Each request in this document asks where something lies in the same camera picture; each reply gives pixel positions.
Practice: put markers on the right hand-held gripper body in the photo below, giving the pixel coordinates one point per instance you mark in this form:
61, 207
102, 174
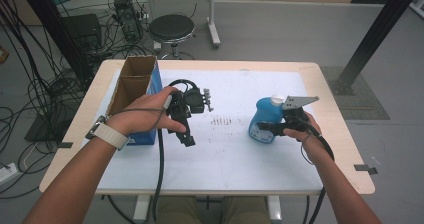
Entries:
296, 117

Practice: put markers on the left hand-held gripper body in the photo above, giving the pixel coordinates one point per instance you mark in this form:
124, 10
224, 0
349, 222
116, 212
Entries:
193, 100

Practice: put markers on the blue bottle with white cap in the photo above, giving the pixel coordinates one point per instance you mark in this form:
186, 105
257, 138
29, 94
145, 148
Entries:
266, 110

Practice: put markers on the blue cardboard box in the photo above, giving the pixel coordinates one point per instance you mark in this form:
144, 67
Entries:
133, 84

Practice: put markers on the person's right hand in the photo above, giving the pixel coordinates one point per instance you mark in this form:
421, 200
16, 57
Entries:
311, 139

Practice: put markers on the person's left hand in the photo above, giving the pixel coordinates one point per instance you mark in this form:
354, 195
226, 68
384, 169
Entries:
143, 117

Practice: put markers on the white table mat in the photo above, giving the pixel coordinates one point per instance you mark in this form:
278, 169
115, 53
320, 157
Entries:
226, 164

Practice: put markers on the light wooden table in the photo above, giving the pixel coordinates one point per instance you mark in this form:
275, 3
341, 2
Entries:
343, 140

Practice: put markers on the wristwatch with white band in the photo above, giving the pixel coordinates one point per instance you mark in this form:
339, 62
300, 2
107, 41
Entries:
110, 135

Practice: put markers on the black round stool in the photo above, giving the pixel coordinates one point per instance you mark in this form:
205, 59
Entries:
171, 27

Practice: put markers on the white-legged desk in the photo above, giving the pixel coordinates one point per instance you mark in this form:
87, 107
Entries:
213, 24

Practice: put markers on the black tape strip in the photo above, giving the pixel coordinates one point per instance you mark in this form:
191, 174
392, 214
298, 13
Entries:
65, 144
365, 169

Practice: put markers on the person's legs in khaki trousers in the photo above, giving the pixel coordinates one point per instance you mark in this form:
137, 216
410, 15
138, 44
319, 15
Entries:
243, 212

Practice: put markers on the grey computer tower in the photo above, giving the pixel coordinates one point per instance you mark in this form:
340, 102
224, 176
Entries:
128, 17

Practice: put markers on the black equipment box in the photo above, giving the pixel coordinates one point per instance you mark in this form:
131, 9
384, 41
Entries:
83, 29

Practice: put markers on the black floor plate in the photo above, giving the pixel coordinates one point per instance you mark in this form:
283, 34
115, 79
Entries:
40, 132

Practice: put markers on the white power strip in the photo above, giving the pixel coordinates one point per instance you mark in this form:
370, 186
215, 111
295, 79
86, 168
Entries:
7, 175

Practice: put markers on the black metal post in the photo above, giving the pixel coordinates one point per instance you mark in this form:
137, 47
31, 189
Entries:
383, 24
50, 17

